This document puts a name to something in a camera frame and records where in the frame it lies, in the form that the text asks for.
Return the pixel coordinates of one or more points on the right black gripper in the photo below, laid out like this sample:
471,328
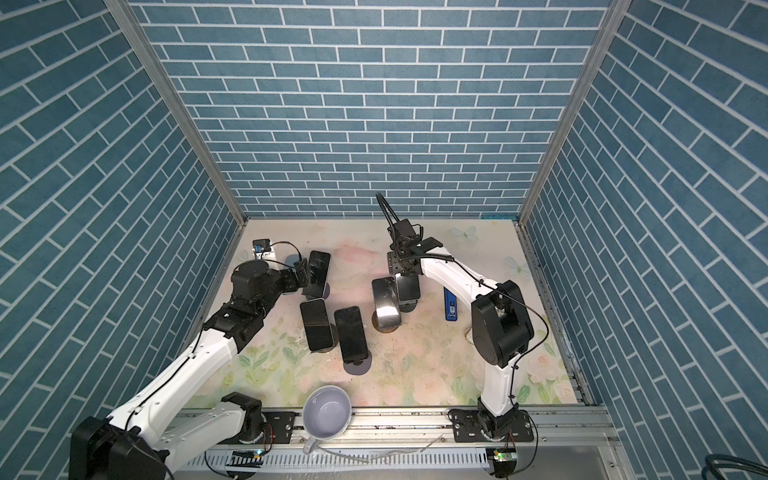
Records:
394,267

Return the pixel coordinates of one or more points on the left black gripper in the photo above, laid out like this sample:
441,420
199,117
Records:
286,275

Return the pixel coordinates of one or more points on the black phone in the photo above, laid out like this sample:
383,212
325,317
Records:
319,331
385,297
351,335
317,269
408,288

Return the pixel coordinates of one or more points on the wooden base phone stand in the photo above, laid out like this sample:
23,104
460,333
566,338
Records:
387,325

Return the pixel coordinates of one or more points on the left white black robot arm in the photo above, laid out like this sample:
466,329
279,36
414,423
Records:
136,441

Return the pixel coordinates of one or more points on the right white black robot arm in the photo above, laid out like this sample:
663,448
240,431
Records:
501,326

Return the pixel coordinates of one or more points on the grey round phone stand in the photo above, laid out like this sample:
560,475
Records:
358,368

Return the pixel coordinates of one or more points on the blue fabric cylinder speaker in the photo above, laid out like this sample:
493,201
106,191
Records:
292,260

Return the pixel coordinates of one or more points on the blue black stapler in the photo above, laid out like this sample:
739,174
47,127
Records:
450,306

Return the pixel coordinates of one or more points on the left circuit board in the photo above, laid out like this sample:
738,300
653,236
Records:
245,459

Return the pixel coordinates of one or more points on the circuit board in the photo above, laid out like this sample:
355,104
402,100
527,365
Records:
245,459
502,455

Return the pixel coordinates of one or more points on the right circuit board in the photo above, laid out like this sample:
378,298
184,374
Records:
502,455

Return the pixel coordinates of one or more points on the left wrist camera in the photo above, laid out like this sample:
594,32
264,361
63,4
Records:
262,249

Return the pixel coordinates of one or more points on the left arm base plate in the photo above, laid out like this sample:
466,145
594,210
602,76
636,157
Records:
274,427

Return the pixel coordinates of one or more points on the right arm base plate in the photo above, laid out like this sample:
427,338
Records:
479,425

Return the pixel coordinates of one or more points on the aluminium front rail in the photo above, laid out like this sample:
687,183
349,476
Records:
571,442

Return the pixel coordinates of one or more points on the white cable duct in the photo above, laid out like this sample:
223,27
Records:
342,460

